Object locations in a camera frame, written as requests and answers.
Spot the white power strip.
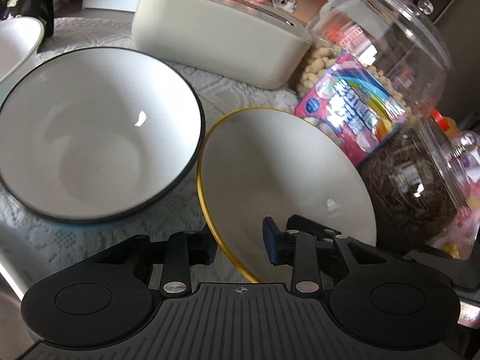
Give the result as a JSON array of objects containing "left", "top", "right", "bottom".
[{"left": 262, "top": 0, "right": 298, "bottom": 13}]

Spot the yellow plush toy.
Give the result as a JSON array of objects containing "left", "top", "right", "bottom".
[{"left": 430, "top": 109, "right": 463, "bottom": 137}]

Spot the white bowl yellow rim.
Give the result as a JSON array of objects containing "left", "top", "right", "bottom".
[{"left": 196, "top": 107, "right": 377, "bottom": 284}]

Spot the white bowl black rim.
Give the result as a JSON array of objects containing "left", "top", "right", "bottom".
[{"left": 0, "top": 47, "right": 207, "bottom": 223}]

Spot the clear plastic snack jar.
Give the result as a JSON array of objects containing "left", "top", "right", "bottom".
[{"left": 294, "top": 0, "right": 466, "bottom": 250}]

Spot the colourful candy packet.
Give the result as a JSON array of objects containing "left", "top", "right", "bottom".
[{"left": 294, "top": 52, "right": 411, "bottom": 167}]

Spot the clear jar with dark contents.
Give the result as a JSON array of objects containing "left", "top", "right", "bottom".
[{"left": 442, "top": 131, "right": 480, "bottom": 259}]

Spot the white lace tablecloth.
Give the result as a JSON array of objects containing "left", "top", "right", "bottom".
[{"left": 0, "top": 17, "right": 301, "bottom": 308}]

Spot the grey cabinet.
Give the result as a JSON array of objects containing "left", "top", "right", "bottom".
[{"left": 431, "top": 0, "right": 480, "bottom": 121}]

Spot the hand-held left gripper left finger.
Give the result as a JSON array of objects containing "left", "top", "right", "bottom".
[{"left": 88, "top": 229, "right": 219, "bottom": 298}]

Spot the white rectangular dish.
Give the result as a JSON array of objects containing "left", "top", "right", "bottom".
[{"left": 0, "top": 17, "right": 46, "bottom": 83}]

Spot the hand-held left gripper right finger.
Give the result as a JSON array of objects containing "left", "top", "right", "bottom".
[{"left": 262, "top": 215, "right": 413, "bottom": 294}]

